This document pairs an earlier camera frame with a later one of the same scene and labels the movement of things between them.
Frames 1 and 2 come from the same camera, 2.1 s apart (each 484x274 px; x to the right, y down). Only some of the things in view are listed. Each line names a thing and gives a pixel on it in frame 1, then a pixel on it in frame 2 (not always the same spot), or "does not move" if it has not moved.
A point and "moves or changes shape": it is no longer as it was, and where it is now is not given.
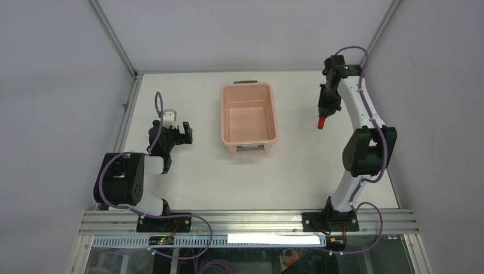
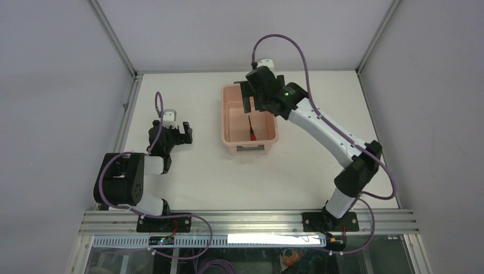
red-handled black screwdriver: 321,122 moves or changes shape
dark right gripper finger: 322,112 to 247,92
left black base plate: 177,224 does not move
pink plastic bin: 248,117 does not move
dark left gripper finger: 186,137 does not move
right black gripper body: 329,97 to 259,103
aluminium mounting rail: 124,223 does not move
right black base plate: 333,221 does not move
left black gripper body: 173,135 does not move
